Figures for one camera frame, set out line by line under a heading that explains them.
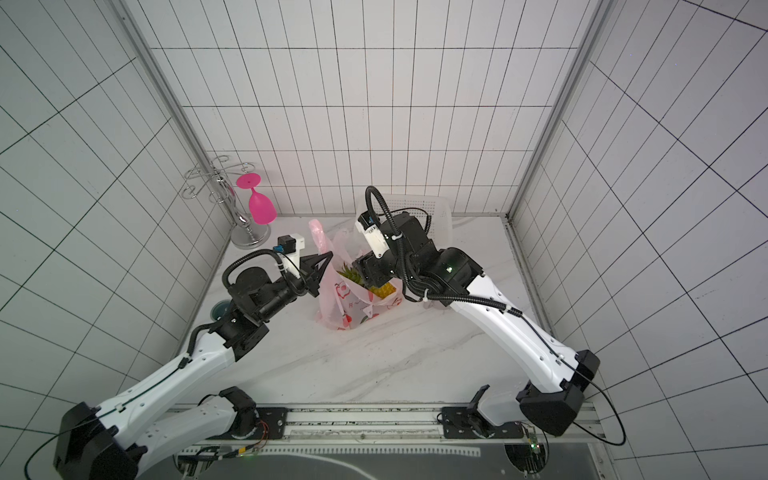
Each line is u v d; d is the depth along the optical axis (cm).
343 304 76
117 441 39
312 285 61
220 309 87
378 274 57
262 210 100
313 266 64
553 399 38
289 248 58
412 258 46
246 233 111
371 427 74
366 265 55
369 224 55
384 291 87
